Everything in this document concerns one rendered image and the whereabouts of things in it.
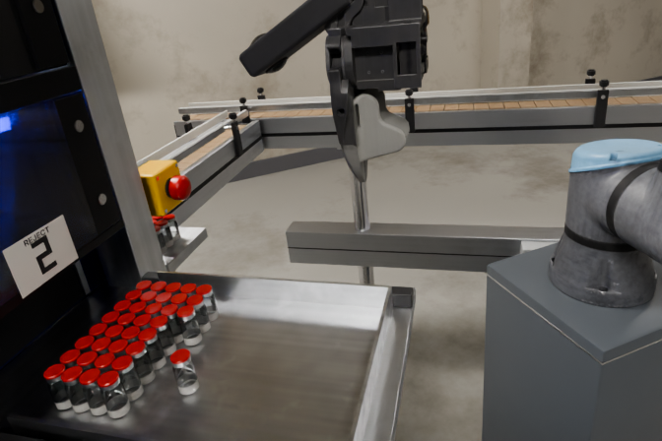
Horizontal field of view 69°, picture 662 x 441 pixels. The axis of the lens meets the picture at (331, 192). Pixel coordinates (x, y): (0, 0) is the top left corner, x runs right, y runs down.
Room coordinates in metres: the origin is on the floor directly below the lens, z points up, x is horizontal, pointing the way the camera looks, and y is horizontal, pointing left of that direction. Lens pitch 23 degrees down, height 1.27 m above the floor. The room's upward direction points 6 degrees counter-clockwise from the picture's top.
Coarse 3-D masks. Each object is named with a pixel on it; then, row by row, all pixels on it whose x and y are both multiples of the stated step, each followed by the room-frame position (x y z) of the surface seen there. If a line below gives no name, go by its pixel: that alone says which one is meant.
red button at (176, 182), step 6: (174, 180) 0.71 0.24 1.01; (180, 180) 0.71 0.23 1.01; (186, 180) 0.72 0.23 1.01; (168, 186) 0.71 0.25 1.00; (174, 186) 0.71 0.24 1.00; (180, 186) 0.71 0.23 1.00; (186, 186) 0.72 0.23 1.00; (174, 192) 0.70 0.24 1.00; (180, 192) 0.70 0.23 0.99; (186, 192) 0.72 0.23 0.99; (174, 198) 0.71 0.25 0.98; (180, 198) 0.71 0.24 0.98; (186, 198) 0.72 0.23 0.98
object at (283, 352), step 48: (240, 288) 0.56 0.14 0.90; (288, 288) 0.54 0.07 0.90; (336, 288) 0.52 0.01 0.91; (384, 288) 0.50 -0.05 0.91; (240, 336) 0.48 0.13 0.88; (288, 336) 0.47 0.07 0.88; (336, 336) 0.46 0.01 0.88; (384, 336) 0.44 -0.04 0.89; (240, 384) 0.40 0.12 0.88; (288, 384) 0.39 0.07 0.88; (336, 384) 0.39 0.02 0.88; (48, 432) 0.34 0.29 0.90; (96, 432) 0.33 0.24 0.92; (144, 432) 0.35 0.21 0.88; (192, 432) 0.35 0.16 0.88; (240, 432) 0.34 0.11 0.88; (288, 432) 0.33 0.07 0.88; (336, 432) 0.33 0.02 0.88
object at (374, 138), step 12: (360, 96) 0.43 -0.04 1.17; (372, 96) 0.43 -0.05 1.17; (360, 108) 0.43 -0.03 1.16; (372, 108) 0.43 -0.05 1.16; (360, 120) 0.43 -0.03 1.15; (372, 120) 0.43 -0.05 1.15; (360, 132) 0.43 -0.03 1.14; (372, 132) 0.43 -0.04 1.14; (384, 132) 0.42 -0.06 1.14; (396, 132) 0.42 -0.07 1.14; (360, 144) 0.43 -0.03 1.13; (372, 144) 0.43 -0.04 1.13; (384, 144) 0.42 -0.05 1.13; (396, 144) 0.42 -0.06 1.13; (348, 156) 0.43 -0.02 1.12; (360, 156) 0.43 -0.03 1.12; (372, 156) 0.43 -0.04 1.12; (360, 168) 0.43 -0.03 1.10; (360, 180) 0.45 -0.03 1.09
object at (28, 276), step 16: (48, 224) 0.51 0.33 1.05; (64, 224) 0.53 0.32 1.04; (32, 240) 0.48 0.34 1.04; (48, 240) 0.50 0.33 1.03; (64, 240) 0.52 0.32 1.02; (16, 256) 0.46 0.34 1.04; (32, 256) 0.48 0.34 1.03; (48, 256) 0.49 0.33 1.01; (64, 256) 0.51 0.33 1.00; (16, 272) 0.45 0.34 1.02; (32, 272) 0.47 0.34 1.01; (48, 272) 0.49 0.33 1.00; (32, 288) 0.46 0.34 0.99
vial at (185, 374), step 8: (192, 360) 0.41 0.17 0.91; (176, 368) 0.40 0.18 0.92; (184, 368) 0.40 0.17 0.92; (192, 368) 0.40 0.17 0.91; (176, 376) 0.39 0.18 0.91; (184, 376) 0.39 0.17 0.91; (192, 376) 0.40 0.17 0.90; (184, 384) 0.39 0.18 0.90; (192, 384) 0.40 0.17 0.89; (184, 392) 0.39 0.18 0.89; (192, 392) 0.40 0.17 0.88
